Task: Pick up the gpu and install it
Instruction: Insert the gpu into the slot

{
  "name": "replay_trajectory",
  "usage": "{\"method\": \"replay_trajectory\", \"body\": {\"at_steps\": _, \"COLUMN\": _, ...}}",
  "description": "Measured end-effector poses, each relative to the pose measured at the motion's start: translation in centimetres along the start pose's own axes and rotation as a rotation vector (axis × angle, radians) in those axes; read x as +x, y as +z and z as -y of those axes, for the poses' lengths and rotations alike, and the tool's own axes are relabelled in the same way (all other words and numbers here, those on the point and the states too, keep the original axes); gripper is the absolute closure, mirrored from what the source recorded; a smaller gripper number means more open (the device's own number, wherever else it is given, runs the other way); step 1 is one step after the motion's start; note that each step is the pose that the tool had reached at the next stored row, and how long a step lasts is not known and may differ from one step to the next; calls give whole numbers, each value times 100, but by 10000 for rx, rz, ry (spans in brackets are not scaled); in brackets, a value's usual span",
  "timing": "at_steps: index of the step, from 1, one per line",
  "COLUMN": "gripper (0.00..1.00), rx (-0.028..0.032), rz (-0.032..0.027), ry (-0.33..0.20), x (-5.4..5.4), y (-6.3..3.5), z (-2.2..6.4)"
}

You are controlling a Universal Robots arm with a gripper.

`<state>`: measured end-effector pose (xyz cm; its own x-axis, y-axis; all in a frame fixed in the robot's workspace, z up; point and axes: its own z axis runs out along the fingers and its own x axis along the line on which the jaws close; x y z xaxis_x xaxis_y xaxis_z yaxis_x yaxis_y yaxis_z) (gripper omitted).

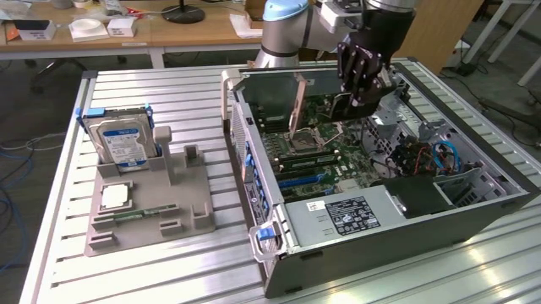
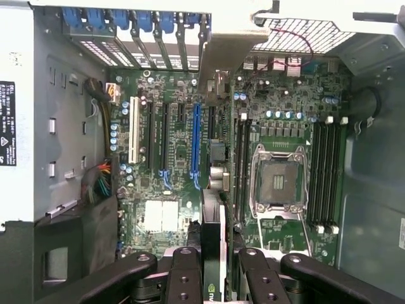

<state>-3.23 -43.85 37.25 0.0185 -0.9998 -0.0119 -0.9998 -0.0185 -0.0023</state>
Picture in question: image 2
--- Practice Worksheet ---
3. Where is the white power connector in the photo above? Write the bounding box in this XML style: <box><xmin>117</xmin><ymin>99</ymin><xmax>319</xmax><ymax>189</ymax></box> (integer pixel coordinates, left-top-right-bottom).
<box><xmin>106</xmin><ymin>82</ymin><xmax>122</xmax><ymax>104</ymax></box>

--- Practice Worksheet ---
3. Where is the silver finned port block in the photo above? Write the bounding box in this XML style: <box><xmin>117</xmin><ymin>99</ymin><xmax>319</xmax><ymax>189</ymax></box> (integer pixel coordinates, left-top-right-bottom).
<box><xmin>271</xmin><ymin>56</ymin><xmax>302</xmax><ymax>77</ymax></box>

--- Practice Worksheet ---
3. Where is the multicoloured wire bundle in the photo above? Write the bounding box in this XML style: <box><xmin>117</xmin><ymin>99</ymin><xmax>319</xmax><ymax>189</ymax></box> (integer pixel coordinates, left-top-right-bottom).
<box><xmin>80</xmin><ymin>160</ymin><xmax>112</xmax><ymax>204</ymax></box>

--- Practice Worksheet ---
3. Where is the silver chipset heatsink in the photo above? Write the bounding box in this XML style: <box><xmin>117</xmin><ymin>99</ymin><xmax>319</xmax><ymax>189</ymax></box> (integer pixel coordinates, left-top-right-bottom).
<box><xmin>144</xmin><ymin>199</ymin><xmax>180</xmax><ymax>234</ymax></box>

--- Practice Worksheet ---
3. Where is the dark grey PC case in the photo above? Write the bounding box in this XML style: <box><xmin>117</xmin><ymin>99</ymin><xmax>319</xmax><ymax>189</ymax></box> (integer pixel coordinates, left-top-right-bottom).
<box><xmin>0</xmin><ymin>0</ymin><xmax>405</xmax><ymax>304</ymax></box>

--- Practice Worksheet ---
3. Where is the thin red fan wire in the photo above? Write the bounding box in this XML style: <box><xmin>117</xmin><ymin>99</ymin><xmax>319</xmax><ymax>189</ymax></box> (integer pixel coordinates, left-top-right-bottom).
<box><xmin>252</xmin><ymin>27</ymin><xmax>315</xmax><ymax>79</ymax></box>

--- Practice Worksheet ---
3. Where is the long black expansion slot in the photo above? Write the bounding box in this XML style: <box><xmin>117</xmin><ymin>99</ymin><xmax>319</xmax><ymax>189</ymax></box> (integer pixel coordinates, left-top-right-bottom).
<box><xmin>159</xmin><ymin>103</ymin><xmax>170</xmax><ymax>170</ymax></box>
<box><xmin>145</xmin><ymin>101</ymin><xmax>155</xmax><ymax>170</ymax></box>
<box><xmin>208</xmin><ymin>106</ymin><xmax>218</xmax><ymax>140</ymax></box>

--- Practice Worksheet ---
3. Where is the silver USB port block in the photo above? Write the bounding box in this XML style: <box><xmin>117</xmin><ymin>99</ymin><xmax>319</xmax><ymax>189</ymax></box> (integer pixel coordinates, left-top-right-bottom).
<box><xmin>243</xmin><ymin>56</ymin><xmax>270</xmax><ymax>72</ymax></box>

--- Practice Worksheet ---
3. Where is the white PCI slot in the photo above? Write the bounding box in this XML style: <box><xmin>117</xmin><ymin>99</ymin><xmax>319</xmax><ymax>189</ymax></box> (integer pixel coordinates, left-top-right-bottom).
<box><xmin>128</xmin><ymin>96</ymin><xmax>142</xmax><ymax>165</ymax></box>

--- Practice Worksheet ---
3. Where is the black sleeved cable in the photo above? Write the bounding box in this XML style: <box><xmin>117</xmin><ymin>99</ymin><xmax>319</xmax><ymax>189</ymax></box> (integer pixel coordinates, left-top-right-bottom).
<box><xmin>83</xmin><ymin>77</ymin><xmax>110</xmax><ymax>104</ymax></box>

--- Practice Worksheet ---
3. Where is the CPU socket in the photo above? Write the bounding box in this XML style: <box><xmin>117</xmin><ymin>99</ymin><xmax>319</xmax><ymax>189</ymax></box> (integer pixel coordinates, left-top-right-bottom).
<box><xmin>249</xmin><ymin>144</ymin><xmax>310</xmax><ymax>220</ymax></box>

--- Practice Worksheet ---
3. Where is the blue expansion slot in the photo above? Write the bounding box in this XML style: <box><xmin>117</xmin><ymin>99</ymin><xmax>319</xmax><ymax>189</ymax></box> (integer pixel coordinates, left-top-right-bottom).
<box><xmin>190</xmin><ymin>103</ymin><xmax>203</xmax><ymax>179</ymax></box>

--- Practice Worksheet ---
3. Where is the green motherboard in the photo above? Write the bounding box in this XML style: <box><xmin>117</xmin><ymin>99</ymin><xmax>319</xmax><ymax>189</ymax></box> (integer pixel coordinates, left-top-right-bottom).
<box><xmin>107</xmin><ymin>56</ymin><xmax>352</xmax><ymax>269</ymax></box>

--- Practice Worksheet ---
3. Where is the black plastic shroud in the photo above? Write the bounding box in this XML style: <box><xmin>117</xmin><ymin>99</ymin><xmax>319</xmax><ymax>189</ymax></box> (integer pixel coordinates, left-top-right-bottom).
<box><xmin>0</xmin><ymin>194</ymin><xmax>121</xmax><ymax>301</ymax></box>

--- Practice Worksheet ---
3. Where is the black RAM slot bank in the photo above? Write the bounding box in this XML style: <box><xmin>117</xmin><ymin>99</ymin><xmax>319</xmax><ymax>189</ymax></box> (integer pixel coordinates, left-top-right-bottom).
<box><xmin>234</xmin><ymin>112</ymin><xmax>252</xmax><ymax>224</ymax></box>
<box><xmin>311</xmin><ymin>115</ymin><xmax>349</xmax><ymax>235</ymax></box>

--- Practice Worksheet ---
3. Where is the yellow wire bundle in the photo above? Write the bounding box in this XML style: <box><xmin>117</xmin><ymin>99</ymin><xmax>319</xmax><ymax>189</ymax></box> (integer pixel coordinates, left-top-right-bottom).
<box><xmin>97</xmin><ymin>100</ymin><xmax>112</xmax><ymax>159</ymax></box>

